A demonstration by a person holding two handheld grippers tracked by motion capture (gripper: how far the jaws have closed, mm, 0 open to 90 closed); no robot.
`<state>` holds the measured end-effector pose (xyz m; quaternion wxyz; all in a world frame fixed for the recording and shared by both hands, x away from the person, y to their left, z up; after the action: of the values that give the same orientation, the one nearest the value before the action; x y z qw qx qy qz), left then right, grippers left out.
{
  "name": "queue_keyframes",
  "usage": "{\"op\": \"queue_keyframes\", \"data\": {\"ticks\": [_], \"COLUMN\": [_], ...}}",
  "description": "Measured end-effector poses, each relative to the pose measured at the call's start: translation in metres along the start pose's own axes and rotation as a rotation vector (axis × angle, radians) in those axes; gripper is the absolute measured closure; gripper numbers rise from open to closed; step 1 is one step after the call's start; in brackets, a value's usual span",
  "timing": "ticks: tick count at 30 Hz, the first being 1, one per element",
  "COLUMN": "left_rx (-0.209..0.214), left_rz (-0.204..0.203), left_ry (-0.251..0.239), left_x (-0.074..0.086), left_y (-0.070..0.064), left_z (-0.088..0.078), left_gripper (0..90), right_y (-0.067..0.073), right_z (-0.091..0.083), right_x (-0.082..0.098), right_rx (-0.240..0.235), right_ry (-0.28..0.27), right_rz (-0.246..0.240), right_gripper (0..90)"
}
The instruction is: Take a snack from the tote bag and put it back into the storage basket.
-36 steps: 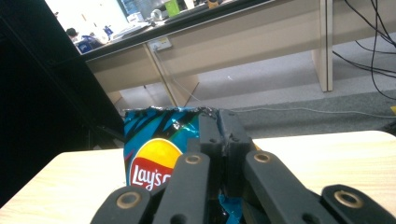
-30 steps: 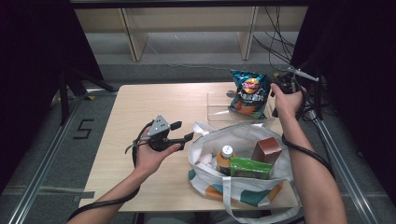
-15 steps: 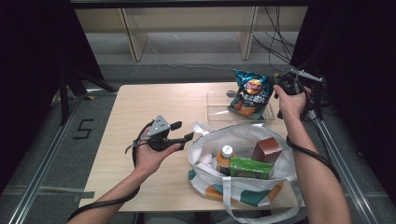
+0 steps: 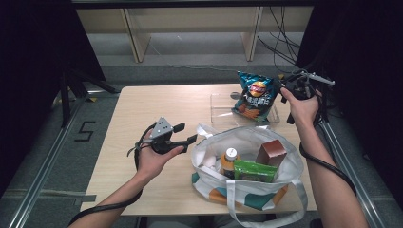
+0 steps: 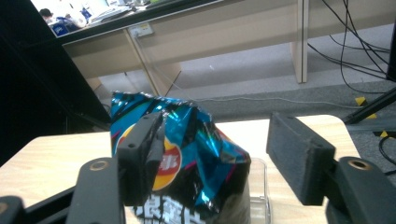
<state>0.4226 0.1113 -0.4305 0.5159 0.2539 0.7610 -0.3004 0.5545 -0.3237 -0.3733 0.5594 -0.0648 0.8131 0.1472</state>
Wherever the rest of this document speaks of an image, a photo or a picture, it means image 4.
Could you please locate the black tripod stand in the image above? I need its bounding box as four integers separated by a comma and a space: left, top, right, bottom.
58, 67, 121, 127

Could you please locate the aluminium floor rail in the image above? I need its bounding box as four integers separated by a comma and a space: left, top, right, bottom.
317, 120, 386, 228
8, 91, 123, 228

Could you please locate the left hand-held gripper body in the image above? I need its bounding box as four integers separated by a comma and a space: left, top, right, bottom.
147, 116, 192, 156

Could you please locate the grey tape strip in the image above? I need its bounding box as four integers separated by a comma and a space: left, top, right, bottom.
3, 188, 97, 203

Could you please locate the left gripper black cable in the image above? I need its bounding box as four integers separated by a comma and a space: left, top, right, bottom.
67, 122, 158, 227

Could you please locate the person's left hand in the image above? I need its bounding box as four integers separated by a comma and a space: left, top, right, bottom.
135, 139, 186, 184

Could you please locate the thin white floor cable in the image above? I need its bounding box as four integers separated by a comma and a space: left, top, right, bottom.
148, 41, 239, 72

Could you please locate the orange juice bottle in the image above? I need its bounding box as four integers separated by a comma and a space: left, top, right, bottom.
220, 146, 240, 180

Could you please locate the beige wooden cabinet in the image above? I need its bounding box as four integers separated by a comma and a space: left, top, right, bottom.
75, 6, 315, 64

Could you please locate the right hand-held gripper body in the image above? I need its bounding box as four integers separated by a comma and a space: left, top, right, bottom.
279, 70, 336, 103

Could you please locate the blue chip bag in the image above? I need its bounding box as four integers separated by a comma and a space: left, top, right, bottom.
231, 69, 283, 123

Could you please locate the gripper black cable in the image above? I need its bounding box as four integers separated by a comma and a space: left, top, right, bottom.
298, 142, 358, 197
67, 122, 158, 227

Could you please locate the person's right hand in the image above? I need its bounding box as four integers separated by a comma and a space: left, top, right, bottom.
279, 87, 323, 127

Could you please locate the black power cable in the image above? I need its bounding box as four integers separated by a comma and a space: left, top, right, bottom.
256, 33, 298, 74
269, 6, 301, 49

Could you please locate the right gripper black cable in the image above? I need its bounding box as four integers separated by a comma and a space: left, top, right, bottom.
298, 142, 358, 197

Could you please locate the white tote bag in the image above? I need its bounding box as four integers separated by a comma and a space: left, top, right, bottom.
189, 123, 309, 228

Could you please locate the brown cookie box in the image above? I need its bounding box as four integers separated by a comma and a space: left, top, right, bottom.
255, 139, 288, 169

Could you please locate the clear acrylic tray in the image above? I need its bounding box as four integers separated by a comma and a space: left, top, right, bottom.
209, 92, 281, 125

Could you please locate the green seaweed snack packet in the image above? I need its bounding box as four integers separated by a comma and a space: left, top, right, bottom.
233, 159, 279, 183

